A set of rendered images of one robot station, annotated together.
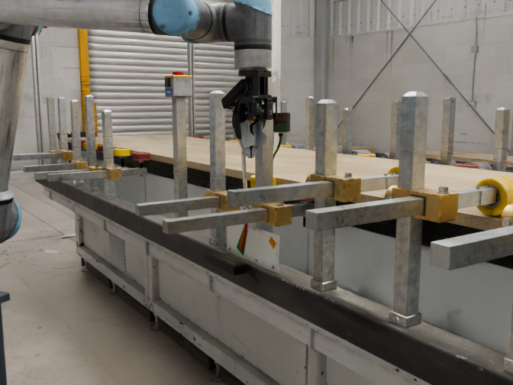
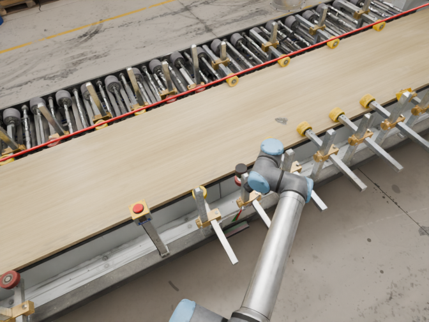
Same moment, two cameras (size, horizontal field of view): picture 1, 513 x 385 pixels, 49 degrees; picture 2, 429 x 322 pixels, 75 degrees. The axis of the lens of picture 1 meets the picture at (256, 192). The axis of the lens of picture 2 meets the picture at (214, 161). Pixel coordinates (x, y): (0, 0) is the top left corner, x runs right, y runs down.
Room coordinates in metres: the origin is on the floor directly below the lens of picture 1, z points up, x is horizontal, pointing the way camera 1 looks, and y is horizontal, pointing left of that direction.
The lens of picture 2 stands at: (1.46, 0.74, 2.24)
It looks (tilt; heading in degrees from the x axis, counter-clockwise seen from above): 53 degrees down; 282
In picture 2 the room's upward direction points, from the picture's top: 6 degrees counter-clockwise
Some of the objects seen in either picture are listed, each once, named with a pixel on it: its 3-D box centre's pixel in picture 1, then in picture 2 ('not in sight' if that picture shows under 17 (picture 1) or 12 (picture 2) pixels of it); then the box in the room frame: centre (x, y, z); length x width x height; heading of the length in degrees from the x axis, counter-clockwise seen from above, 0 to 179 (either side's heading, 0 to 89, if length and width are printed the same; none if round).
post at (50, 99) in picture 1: (52, 137); not in sight; (3.36, 1.22, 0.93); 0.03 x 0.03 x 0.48; 33
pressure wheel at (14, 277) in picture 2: (141, 163); (15, 281); (2.57, 0.53, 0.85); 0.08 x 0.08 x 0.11
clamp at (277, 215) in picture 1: (269, 211); (248, 199); (1.46, -0.04, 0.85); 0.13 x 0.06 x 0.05; 33
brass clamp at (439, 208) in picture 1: (419, 202); (325, 153); (1.04, -0.31, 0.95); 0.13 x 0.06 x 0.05; 33
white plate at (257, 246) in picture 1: (250, 244); (242, 214); (1.49, 0.02, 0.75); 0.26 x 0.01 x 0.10; 33
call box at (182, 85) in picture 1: (178, 87); (140, 213); (1.90, 0.26, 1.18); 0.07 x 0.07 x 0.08; 33
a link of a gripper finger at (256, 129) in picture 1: (259, 140); not in sight; (1.38, -0.01, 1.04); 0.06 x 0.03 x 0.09; 33
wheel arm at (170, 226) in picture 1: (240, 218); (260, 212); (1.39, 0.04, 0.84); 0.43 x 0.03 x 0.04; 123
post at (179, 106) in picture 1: (179, 163); (154, 236); (1.91, 0.26, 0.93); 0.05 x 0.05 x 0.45; 33
